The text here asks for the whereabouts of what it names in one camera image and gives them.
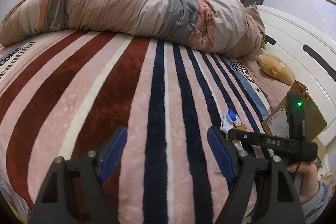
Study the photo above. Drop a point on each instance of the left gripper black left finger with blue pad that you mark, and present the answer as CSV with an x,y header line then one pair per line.
x,y
72,190

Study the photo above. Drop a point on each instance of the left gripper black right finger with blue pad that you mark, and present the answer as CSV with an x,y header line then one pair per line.
x,y
277,202

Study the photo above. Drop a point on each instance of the white power adapter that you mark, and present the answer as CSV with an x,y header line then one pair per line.
x,y
226,123

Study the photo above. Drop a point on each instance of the white blue contact lens case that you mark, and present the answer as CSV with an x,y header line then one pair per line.
x,y
233,118

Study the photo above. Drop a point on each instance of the grey sleeve forearm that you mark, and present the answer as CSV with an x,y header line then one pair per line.
x,y
314,208

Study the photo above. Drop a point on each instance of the person's right hand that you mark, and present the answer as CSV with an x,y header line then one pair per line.
x,y
309,185

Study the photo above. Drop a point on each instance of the cardboard box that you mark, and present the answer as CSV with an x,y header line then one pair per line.
x,y
315,122

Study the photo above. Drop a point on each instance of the tan plush toy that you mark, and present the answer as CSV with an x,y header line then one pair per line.
x,y
274,67

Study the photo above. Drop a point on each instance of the white headboard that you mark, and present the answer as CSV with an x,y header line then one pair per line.
x,y
310,54

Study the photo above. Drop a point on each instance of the striped fleece blanket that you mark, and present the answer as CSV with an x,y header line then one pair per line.
x,y
65,93

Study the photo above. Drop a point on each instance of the green plush toy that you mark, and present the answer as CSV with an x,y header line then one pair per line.
x,y
263,43

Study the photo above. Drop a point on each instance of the rolled pink grey duvet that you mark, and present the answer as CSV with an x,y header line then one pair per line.
x,y
225,27

